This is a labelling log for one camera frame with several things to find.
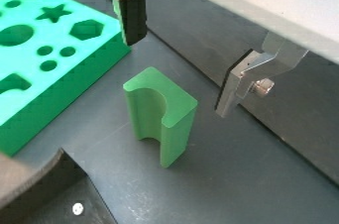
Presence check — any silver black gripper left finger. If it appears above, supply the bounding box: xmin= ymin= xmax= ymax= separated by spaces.
xmin=112 ymin=0 xmax=146 ymax=46

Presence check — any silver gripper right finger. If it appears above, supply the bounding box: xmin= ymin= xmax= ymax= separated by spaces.
xmin=216 ymin=32 xmax=308 ymax=117

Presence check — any green arch block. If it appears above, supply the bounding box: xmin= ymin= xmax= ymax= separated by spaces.
xmin=122 ymin=67 xmax=197 ymax=168

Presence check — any green shape sorting board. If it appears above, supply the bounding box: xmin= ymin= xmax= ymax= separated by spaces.
xmin=0 ymin=0 xmax=129 ymax=156

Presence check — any black curved stand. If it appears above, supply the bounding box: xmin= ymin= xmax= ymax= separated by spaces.
xmin=0 ymin=149 xmax=117 ymax=224

